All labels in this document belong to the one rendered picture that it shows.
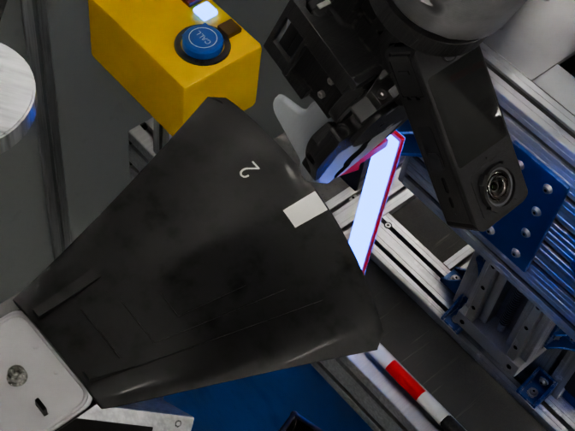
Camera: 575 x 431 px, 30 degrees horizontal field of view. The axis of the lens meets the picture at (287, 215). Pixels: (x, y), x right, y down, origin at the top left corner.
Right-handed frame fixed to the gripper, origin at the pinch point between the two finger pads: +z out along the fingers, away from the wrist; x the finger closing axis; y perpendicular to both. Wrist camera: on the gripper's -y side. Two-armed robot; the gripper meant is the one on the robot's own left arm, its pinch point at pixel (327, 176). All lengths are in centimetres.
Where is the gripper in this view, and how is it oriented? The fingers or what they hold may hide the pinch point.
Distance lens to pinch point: 71.1
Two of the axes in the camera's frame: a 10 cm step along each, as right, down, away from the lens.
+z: -3.2, 3.7, 8.7
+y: -5.8, -8.0, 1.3
